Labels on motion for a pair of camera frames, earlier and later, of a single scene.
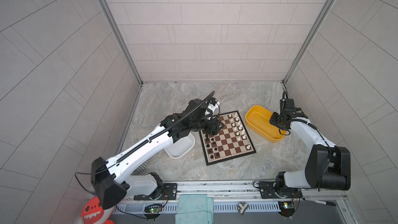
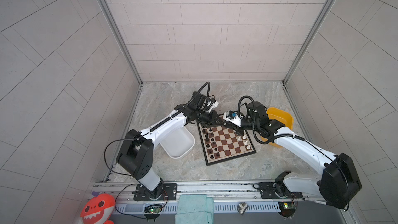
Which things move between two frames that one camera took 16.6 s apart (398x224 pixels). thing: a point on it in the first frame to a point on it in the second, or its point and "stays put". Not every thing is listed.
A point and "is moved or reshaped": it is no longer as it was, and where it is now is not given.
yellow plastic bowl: [257, 119] is moved or reshaped
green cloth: [195, 209] stays put
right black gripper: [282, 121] to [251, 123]
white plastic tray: [182, 147] stays put
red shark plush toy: [93, 212] stays put
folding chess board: [231, 141] stays put
